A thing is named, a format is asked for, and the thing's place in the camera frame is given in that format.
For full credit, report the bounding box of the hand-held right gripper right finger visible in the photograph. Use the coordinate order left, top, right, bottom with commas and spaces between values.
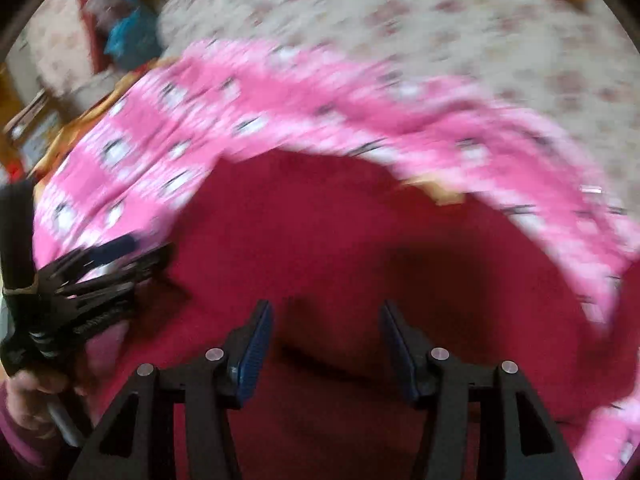
381, 301, 584, 480

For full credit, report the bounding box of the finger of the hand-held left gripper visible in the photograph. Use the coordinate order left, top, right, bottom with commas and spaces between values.
65, 244, 175, 306
42, 234, 140, 286

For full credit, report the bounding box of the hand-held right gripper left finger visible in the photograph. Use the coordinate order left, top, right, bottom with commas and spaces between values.
67, 299, 274, 480

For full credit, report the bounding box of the dark red garment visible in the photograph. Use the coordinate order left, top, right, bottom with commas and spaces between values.
84, 150, 623, 480

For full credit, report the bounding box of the person's left hand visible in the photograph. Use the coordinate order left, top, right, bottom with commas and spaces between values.
4, 364, 72, 433

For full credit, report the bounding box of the pink penguin print blanket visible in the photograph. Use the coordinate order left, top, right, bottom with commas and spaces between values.
32, 39, 640, 480

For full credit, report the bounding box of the orange underlay cloth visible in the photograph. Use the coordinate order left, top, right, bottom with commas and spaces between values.
47, 57, 171, 176

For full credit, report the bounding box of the blue plastic bag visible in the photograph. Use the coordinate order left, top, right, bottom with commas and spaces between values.
104, 10, 162, 70

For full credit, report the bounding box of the red rack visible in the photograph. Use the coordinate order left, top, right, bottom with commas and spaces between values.
74, 0, 132, 77

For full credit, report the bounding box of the floral bedsheet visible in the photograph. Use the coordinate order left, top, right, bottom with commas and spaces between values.
155, 0, 640, 241

